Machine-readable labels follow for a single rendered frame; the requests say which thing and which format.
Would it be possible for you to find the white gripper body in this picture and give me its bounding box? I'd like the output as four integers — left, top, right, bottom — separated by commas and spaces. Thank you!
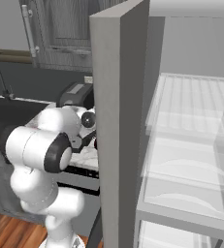
78, 125, 97, 140

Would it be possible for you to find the grey fridge door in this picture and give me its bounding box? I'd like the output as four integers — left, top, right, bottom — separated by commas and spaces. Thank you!
89, 0, 150, 248

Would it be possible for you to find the black coffee machine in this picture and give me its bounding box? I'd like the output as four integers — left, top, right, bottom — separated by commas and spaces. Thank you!
56, 81, 96, 110

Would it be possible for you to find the clear glass fridge shelf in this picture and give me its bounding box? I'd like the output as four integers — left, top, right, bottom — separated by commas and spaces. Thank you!
144, 73, 224, 139

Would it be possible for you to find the clear fridge drawer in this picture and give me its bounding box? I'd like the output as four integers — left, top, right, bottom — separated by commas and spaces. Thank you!
142, 135, 224, 223

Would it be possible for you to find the grey fridge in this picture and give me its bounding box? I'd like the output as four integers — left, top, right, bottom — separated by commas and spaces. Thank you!
133, 0, 224, 248

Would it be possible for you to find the grey dishwasher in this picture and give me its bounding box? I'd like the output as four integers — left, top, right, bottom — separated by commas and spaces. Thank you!
55, 164, 101, 197

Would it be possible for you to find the black sink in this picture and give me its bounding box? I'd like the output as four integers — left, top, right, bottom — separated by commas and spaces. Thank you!
0, 94, 57, 139

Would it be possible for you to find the black tap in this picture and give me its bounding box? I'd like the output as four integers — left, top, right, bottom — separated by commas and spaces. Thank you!
0, 64, 16, 101

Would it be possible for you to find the grey wall cupboard door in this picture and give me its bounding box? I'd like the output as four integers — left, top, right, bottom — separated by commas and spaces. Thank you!
18, 0, 100, 74

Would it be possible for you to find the silver cupboard handle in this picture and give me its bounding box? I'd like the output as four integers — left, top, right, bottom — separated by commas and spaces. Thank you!
21, 4, 41, 59

